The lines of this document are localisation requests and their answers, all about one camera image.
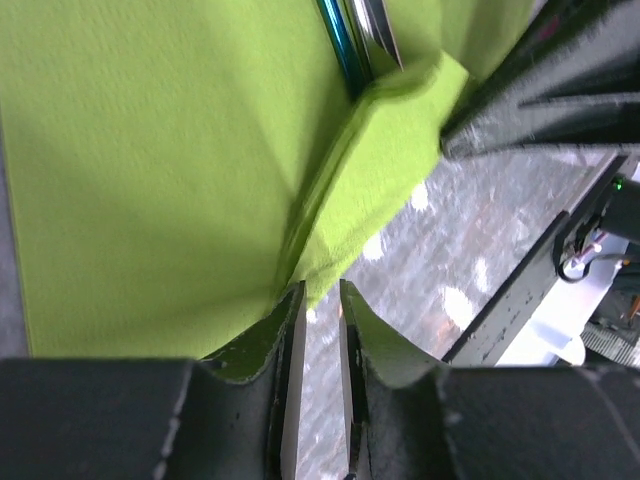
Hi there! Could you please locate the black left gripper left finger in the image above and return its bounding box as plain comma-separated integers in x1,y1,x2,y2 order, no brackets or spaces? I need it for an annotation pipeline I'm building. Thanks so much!
1,283,306,479

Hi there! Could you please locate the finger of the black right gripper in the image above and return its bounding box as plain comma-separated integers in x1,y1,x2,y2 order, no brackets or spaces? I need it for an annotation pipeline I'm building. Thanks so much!
441,94,639,159
449,1,639,127

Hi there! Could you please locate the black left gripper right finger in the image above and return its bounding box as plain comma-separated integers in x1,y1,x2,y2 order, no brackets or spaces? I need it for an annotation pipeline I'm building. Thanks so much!
340,281,639,479

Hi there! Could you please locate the silver table knife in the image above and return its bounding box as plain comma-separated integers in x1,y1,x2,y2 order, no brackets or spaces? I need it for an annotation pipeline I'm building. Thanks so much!
345,0,403,78

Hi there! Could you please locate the blue metallic fork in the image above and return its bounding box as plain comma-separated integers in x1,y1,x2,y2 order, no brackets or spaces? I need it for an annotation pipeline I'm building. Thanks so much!
316,0,372,100

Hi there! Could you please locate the green paper napkin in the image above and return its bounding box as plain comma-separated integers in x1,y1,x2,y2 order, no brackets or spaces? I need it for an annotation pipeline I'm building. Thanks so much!
0,0,536,359

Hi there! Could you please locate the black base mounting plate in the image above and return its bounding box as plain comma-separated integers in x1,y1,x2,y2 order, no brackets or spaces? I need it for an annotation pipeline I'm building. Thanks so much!
443,154,632,367

